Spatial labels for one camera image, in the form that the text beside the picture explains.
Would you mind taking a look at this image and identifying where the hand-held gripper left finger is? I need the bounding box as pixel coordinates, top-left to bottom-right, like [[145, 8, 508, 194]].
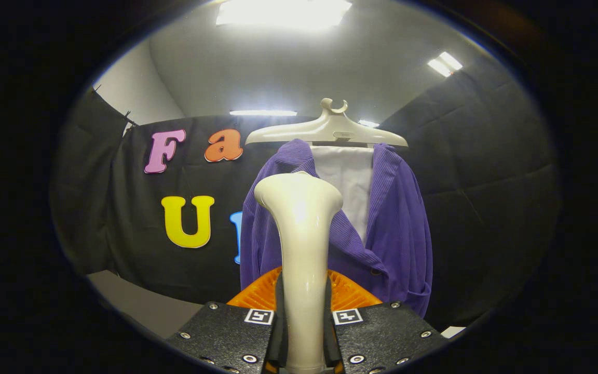
[[167, 266, 285, 374]]

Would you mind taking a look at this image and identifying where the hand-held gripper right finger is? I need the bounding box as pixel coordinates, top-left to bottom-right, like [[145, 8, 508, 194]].
[[324, 269, 450, 374]]

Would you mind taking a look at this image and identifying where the purple corduroy jacket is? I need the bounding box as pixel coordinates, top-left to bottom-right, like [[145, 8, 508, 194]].
[[240, 138, 433, 318]]

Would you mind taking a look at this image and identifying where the white garment steamer head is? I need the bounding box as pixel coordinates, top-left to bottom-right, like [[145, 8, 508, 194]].
[[254, 172, 344, 374]]

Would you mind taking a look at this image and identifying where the white plastic clothes hanger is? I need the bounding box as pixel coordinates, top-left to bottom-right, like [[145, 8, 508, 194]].
[[245, 98, 409, 148]]

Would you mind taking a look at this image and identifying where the grey cabinet with dark top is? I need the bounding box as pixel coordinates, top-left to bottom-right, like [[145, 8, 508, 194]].
[[87, 270, 203, 338]]

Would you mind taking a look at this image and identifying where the black backdrop cloth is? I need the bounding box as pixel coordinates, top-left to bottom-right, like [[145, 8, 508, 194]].
[[107, 115, 320, 304]]

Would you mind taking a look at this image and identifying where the black quilted cloth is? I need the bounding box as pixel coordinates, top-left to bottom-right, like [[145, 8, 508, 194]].
[[50, 88, 136, 276], [379, 57, 562, 330]]

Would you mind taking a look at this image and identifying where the long ceiling light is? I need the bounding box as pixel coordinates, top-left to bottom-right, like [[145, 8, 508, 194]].
[[229, 110, 297, 117]]

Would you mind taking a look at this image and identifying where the double ceiling light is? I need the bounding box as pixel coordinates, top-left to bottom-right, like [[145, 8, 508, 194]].
[[428, 51, 463, 77]]

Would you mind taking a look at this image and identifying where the large ceiling light panel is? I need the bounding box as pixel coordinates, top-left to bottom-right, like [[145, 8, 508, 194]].
[[216, 0, 352, 30]]

